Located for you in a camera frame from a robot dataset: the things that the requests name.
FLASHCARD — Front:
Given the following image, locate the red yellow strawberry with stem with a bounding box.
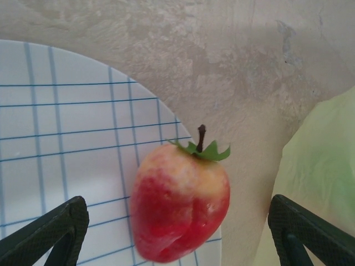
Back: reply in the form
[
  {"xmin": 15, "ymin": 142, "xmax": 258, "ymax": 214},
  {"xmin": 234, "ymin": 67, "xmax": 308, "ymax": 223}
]
[{"xmin": 129, "ymin": 124, "xmax": 231, "ymax": 263}]

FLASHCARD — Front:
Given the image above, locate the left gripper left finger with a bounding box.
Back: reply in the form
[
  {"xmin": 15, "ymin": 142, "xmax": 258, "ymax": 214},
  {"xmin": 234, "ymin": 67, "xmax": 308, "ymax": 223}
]
[{"xmin": 0, "ymin": 195, "xmax": 90, "ymax": 266}]

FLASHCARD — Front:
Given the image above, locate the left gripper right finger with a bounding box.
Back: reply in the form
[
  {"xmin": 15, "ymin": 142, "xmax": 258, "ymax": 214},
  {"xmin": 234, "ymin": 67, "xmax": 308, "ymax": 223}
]
[{"xmin": 267, "ymin": 193, "xmax": 355, "ymax": 266}]

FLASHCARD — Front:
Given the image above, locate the yellow-green avocado print plastic bag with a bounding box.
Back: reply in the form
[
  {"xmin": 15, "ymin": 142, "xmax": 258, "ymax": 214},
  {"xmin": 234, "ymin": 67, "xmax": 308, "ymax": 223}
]
[{"xmin": 256, "ymin": 85, "xmax": 355, "ymax": 266}]

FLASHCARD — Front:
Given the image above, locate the white plate blue grid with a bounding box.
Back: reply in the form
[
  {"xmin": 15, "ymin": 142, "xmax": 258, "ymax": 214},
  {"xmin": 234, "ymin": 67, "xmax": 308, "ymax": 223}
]
[{"xmin": 0, "ymin": 39, "xmax": 224, "ymax": 266}]

